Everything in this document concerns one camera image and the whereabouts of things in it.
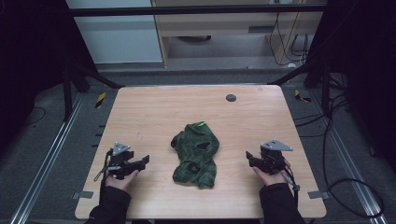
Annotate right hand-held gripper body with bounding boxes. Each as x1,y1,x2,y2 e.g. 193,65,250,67
260,139,294,175

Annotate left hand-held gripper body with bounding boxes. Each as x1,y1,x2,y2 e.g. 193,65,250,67
106,142,135,180

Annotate green garment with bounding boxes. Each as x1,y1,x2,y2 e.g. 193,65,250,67
170,120,220,190

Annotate person's right hand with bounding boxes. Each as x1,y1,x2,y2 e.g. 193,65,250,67
252,158,292,188

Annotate person's left hand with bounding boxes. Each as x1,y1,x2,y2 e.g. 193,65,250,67
104,169,140,193

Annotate grey tape strip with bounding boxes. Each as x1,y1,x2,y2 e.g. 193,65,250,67
71,190,94,201
307,189,330,201

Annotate yellow black hazard tape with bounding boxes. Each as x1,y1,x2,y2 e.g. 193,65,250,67
94,91,107,109
293,89,313,104

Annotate black metal stand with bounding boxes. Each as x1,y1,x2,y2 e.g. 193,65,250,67
61,60,126,123
267,55,332,116

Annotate white cabinet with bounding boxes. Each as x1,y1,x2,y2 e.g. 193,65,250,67
65,0,163,65

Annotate black curtain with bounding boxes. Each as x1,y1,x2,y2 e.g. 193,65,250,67
306,0,396,175
0,0,97,157

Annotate light wooden desk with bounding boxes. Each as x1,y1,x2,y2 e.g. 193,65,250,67
151,0,329,68

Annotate black horizontal bar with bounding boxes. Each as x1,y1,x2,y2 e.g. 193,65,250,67
68,4,329,18

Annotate left hand-held gripper cable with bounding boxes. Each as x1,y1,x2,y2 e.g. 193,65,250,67
92,148,114,191

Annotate hand-held gripper cable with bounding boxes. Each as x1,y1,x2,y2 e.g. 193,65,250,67
92,148,114,191
279,166,302,208

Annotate right hand-held gripper cable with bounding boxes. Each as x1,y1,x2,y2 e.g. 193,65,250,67
279,166,302,208

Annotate black floor cable loop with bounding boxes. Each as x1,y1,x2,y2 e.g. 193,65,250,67
293,73,386,219

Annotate aluminium floor rail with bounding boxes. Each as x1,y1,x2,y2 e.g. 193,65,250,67
309,89,389,224
8,92,86,224

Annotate thin black floor cable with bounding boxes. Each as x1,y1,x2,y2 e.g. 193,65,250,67
21,106,48,127

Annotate black hanging cables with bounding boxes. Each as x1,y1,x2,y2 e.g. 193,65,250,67
268,11,310,67

